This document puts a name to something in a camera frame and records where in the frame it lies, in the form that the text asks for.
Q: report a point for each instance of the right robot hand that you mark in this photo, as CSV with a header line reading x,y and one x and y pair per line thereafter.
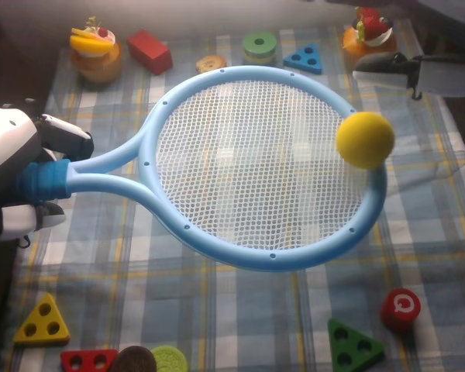
x,y
445,75

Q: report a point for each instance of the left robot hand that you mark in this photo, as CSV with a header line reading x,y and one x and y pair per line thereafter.
x,y
7,135

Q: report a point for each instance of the yellow foam ball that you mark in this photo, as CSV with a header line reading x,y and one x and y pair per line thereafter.
x,y
365,139

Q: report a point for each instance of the light blue toy racket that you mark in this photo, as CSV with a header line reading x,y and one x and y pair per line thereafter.
x,y
255,73

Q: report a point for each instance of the toy cupcake with strawberries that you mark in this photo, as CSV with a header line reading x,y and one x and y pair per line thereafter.
x,y
370,35

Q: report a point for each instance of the toy cupcake with yellow fruit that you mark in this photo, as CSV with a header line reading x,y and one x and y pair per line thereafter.
x,y
95,54

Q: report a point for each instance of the blue plaid tablecloth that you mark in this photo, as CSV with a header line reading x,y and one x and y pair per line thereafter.
x,y
100,252

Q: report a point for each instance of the blue triangle block with holes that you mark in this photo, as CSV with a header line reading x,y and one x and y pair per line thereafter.
x,y
296,61

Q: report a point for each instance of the red rectangular wooden block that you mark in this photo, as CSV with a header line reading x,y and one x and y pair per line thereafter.
x,y
149,52

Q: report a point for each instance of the yellow triangle block with holes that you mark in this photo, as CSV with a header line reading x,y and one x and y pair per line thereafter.
x,y
40,319

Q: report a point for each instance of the round toy biscuit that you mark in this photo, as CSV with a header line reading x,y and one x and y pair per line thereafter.
x,y
211,64

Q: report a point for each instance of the red triangle block with holes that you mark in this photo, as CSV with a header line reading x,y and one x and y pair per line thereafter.
x,y
87,358

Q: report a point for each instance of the red wooden cylinder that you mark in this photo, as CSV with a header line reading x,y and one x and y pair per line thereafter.
x,y
399,314

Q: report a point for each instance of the brown round disc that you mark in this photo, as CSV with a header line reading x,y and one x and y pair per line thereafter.
x,y
133,360

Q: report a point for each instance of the light green round disc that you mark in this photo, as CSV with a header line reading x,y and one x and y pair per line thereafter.
x,y
172,360

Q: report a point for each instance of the green triangle block with holes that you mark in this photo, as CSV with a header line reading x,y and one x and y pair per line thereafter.
x,y
335,341

